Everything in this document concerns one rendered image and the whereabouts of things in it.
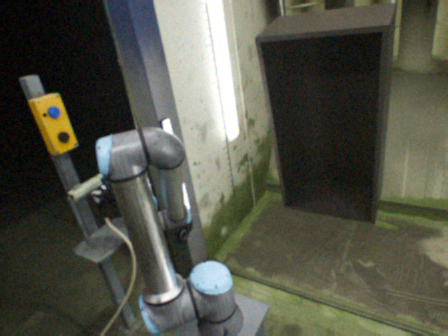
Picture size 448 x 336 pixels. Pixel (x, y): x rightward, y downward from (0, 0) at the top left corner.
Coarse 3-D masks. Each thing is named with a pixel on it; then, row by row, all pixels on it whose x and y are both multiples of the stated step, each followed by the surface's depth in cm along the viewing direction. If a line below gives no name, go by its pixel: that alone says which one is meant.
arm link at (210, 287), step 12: (204, 264) 121; (216, 264) 121; (192, 276) 116; (204, 276) 115; (216, 276) 115; (228, 276) 116; (192, 288) 114; (204, 288) 111; (216, 288) 111; (228, 288) 115; (192, 300) 111; (204, 300) 112; (216, 300) 113; (228, 300) 116; (204, 312) 113; (216, 312) 115; (228, 312) 118
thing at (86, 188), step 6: (90, 180) 149; (96, 180) 149; (78, 186) 143; (84, 186) 144; (90, 186) 146; (96, 186) 149; (72, 192) 141; (78, 192) 141; (84, 192) 144; (90, 192) 147; (78, 198) 142; (96, 204) 154; (102, 204) 154; (102, 210) 155; (102, 216) 157
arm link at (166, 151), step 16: (144, 128) 94; (160, 144) 92; (176, 144) 97; (160, 160) 95; (176, 160) 99; (160, 176) 110; (176, 176) 109; (176, 192) 118; (176, 208) 129; (176, 224) 142
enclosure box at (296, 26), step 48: (288, 48) 187; (336, 48) 174; (384, 48) 132; (288, 96) 206; (336, 96) 192; (384, 96) 145; (288, 144) 218; (336, 144) 213; (384, 144) 186; (288, 192) 230; (336, 192) 225
